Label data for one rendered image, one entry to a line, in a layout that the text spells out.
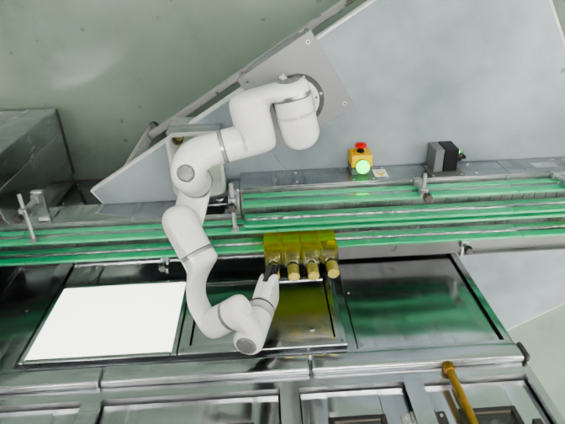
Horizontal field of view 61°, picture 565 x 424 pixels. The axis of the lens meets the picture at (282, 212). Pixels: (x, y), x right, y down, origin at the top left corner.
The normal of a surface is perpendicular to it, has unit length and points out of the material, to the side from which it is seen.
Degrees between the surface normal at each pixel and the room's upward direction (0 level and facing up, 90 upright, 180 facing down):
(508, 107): 0
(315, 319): 90
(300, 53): 5
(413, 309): 90
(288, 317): 90
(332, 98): 5
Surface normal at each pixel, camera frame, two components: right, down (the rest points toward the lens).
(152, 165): 0.05, 0.49
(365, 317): -0.04, -0.88
